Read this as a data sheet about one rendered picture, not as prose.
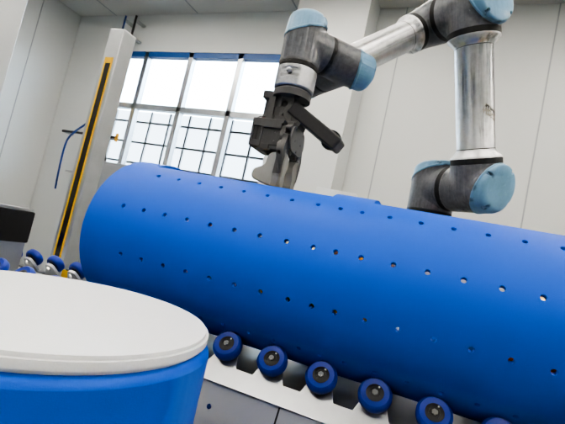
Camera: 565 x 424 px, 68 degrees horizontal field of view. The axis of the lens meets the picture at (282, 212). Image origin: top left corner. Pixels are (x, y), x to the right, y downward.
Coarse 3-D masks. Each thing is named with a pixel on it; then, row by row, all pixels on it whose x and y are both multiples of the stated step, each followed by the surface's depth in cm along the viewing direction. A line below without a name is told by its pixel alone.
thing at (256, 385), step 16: (208, 368) 63; (224, 368) 63; (224, 384) 61; (240, 384) 61; (256, 384) 60; (272, 384) 60; (272, 400) 58; (288, 400) 58; (304, 400) 58; (320, 400) 57; (304, 416) 57; (320, 416) 56; (336, 416) 56; (352, 416) 55; (368, 416) 55; (384, 416) 55
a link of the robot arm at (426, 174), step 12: (420, 168) 111; (432, 168) 109; (444, 168) 107; (420, 180) 110; (432, 180) 107; (420, 192) 110; (432, 192) 106; (408, 204) 114; (420, 204) 109; (432, 204) 108
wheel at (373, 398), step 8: (360, 384) 56; (368, 384) 56; (376, 384) 56; (384, 384) 56; (360, 392) 55; (368, 392) 55; (376, 392) 55; (384, 392) 55; (360, 400) 55; (368, 400) 55; (376, 400) 54; (384, 400) 54; (368, 408) 54; (376, 408) 54; (384, 408) 54
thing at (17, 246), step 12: (0, 204) 95; (0, 216) 94; (12, 216) 96; (24, 216) 99; (0, 228) 94; (12, 228) 97; (24, 228) 100; (0, 240) 95; (12, 240) 97; (24, 240) 100; (0, 252) 97; (12, 252) 99; (12, 264) 100
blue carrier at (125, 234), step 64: (128, 192) 72; (192, 192) 69; (256, 192) 68; (128, 256) 68; (192, 256) 64; (256, 256) 60; (320, 256) 57; (384, 256) 55; (448, 256) 53; (512, 256) 52; (256, 320) 61; (320, 320) 57; (384, 320) 53; (448, 320) 50; (512, 320) 48; (448, 384) 52; (512, 384) 48
